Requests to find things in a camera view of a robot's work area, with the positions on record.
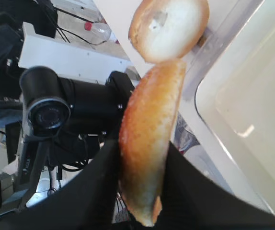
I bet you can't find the bun slice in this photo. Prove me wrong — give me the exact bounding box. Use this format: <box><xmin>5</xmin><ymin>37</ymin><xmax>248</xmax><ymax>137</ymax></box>
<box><xmin>119</xmin><ymin>59</ymin><xmax>186</xmax><ymax>227</ymax></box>

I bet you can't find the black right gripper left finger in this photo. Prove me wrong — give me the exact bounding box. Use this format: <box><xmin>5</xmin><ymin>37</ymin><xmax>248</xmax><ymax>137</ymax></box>
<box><xmin>0</xmin><ymin>130</ymin><xmax>121</xmax><ymax>230</ymax></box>

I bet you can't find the clear plastic bottle red cap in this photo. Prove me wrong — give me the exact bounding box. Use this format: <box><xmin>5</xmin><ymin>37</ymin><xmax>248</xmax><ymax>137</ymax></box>
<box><xmin>84</xmin><ymin>22</ymin><xmax>112</xmax><ymax>43</ymax></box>

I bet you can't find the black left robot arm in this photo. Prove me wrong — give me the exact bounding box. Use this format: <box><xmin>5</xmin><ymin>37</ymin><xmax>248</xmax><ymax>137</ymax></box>
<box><xmin>61</xmin><ymin>71</ymin><xmax>135</xmax><ymax>135</ymax></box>

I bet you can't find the clear left long rail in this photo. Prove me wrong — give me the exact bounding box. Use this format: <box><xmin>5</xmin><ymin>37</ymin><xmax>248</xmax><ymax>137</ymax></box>
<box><xmin>182</xmin><ymin>0</ymin><xmax>263</xmax><ymax>100</ymax></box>

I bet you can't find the cream rectangular tray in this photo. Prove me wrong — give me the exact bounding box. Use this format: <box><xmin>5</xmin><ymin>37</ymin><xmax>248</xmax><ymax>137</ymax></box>
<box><xmin>194</xmin><ymin>14</ymin><xmax>275</xmax><ymax>216</ymax></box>

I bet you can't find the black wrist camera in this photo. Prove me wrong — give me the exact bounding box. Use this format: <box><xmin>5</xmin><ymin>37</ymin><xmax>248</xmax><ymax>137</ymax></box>
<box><xmin>19</xmin><ymin>66</ymin><xmax>70</xmax><ymax>138</ymax></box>

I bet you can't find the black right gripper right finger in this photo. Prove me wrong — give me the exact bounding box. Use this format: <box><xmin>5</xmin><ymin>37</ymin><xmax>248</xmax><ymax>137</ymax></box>
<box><xmin>155</xmin><ymin>144</ymin><xmax>275</xmax><ymax>230</ymax></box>

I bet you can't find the bread slice left holder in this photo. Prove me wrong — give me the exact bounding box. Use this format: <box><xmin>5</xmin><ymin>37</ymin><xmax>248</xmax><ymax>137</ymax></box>
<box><xmin>128</xmin><ymin>0</ymin><xmax>210</xmax><ymax>63</ymax></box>

